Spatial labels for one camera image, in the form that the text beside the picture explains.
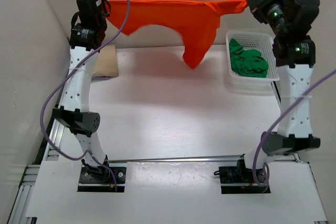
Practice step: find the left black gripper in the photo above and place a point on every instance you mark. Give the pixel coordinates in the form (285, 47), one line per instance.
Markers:
(105, 9)

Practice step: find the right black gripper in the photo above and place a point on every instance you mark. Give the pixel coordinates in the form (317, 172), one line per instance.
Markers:
(256, 3)

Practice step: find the beige t shirt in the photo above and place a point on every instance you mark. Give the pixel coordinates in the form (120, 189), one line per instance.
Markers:
(107, 63)

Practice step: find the purple t shirt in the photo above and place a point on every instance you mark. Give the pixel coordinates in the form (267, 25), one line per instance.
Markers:
(100, 78)

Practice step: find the orange t shirt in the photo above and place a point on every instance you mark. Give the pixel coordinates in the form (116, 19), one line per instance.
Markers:
(196, 22)

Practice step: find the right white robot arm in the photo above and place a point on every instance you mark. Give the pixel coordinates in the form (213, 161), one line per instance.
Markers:
(295, 54)

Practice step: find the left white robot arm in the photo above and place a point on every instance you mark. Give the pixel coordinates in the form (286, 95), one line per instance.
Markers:
(73, 112)

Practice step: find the white plastic basket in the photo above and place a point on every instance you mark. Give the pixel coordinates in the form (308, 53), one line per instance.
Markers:
(253, 40)

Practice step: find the green t shirt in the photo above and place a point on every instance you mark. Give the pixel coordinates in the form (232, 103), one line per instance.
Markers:
(247, 63)

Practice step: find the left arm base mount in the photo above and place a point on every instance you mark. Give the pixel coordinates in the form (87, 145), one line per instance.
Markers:
(89, 182)

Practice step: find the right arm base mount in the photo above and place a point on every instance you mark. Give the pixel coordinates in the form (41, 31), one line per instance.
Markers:
(233, 183)

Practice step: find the aluminium frame rail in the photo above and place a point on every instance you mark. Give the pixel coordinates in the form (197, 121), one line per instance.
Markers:
(171, 141)

